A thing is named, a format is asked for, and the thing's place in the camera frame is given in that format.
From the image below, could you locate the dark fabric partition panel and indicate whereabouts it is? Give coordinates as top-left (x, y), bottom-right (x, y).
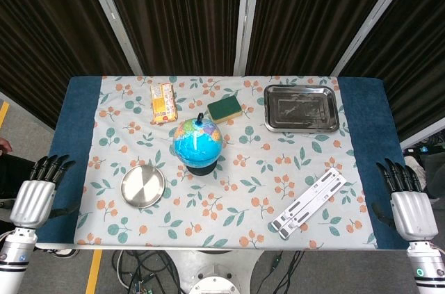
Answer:
top-left (93, 0), bottom-right (251, 76)
top-left (239, 0), bottom-right (414, 76)
top-left (332, 0), bottom-right (445, 142)
top-left (0, 0), bottom-right (143, 131)

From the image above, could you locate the yellow orange snack packet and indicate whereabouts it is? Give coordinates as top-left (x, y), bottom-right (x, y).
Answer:
top-left (149, 81), bottom-right (179, 126)

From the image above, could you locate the floral fruit print tablecloth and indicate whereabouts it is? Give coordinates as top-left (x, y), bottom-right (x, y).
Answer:
top-left (74, 74), bottom-right (379, 250)

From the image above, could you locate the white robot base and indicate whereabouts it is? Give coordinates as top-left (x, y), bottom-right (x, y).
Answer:
top-left (166, 249), bottom-right (266, 294)

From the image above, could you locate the black cable bundle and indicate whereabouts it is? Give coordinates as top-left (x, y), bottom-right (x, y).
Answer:
top-left (111, 250), bottom-right (185, 294)

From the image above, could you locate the white black sneaker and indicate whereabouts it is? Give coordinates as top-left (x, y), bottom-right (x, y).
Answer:
top-left (44, 246), bottom-right (80, 258)

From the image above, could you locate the rectangular stainless steel tray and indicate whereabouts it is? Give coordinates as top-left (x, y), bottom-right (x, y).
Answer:
top-left (263, 84), bottom-right (341, 133)

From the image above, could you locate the black cable with green light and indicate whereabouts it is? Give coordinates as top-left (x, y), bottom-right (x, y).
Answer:
top-left (259, 250), bottom-right (305, 294)

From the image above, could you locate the blue globe on black stand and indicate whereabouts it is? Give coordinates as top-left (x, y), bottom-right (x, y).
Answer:
top-left (172, 112), bottom-right (224, 177)

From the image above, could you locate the white folding laptop stand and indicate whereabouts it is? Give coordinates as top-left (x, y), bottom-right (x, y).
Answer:
top-left (270, 168), bottom-right (348, 240)

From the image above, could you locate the blue fabric table cover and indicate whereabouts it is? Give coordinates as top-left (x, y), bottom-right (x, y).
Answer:
top-left (35, 76), bottom-right (410, 250)

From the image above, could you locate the round stainless steel plate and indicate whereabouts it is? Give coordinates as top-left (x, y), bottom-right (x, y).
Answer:
top-left (120, 164), bottom-right (166, 209)

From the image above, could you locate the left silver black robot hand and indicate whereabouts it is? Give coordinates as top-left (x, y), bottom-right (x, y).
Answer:
top-left (9, 154), bottom-right (81, 229)

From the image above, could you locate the green yellow scrub sponge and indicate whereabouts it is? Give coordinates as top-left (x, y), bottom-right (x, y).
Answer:
top-left (207, 95), bottom-right (243, 124)

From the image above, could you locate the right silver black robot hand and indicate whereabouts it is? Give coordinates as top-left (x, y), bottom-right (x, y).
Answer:
top-left (371, 156), bottom-right (439, 242)

